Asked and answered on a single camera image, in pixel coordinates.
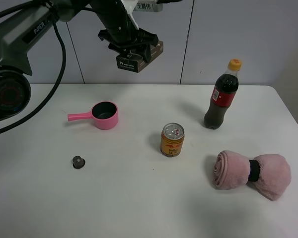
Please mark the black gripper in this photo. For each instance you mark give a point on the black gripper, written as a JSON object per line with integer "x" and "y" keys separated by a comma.
{"x": 120, "y": 31}

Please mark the brown coffee capsule box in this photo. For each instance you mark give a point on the brown coffee capsule box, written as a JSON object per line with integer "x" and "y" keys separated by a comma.
{"x": 133, "y": 61}

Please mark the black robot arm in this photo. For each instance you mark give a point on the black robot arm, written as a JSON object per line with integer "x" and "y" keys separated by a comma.
{"x": 24, "y": 25}

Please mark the white name label tag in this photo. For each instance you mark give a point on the white name label tag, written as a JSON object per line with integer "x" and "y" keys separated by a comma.
{"x": 148, "y": 6}

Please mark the pink toy saucepan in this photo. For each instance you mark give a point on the pink toy saucepan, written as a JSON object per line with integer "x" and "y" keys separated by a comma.
{"x": 104, "y": 115}

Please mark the gold drink can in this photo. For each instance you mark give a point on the gold drink can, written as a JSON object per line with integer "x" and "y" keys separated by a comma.
{"x": 172, "y": 137}

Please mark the cola bottle yellow cap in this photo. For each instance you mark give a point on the cola bottle yellow cap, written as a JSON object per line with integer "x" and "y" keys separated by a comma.
{"x": 223, "y": 94}

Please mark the dark coffee capsule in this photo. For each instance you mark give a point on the dark coffee capsule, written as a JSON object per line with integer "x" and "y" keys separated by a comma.
{"x": 78, "y": 162}

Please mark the rolled pink towel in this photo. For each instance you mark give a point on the rolled pink towel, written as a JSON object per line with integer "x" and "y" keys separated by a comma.
{"x": 270, "y": 174}

